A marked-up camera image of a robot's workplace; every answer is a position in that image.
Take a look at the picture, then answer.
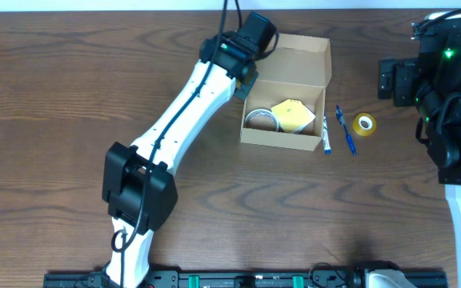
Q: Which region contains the white tape roll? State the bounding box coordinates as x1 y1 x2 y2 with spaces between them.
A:
244 108 280 132

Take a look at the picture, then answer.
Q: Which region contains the small yellow tape roll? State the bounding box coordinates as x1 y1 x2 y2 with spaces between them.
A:
352 113 377 137

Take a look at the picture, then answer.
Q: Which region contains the yellow sticky note pad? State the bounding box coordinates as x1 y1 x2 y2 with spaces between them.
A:
271 99 315 134

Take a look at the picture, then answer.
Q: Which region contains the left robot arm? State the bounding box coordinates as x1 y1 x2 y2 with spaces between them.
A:
102 12 279 287

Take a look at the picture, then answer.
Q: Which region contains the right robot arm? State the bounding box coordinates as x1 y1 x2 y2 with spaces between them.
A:
378 9 461 286

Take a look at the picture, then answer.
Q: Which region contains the open cardboard box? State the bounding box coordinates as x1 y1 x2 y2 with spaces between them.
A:
240 34 332 151

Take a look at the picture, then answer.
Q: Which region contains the blue ballpoint pen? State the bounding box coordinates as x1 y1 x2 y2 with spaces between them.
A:
335 105 357 156

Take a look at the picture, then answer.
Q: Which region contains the blue and white marker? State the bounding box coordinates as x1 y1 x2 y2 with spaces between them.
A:
323 115 331 154

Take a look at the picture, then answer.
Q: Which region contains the right black cable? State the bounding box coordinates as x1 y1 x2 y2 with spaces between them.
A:
414 5 461 33

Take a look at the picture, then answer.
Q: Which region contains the black cable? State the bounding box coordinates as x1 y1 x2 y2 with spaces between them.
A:
414 5 461 33
110 0 243 288

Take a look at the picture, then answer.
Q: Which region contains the left black cable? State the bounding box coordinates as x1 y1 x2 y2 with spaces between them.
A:
110 0 243 288

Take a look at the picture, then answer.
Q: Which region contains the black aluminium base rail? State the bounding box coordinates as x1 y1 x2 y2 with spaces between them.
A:
42 268 450 288

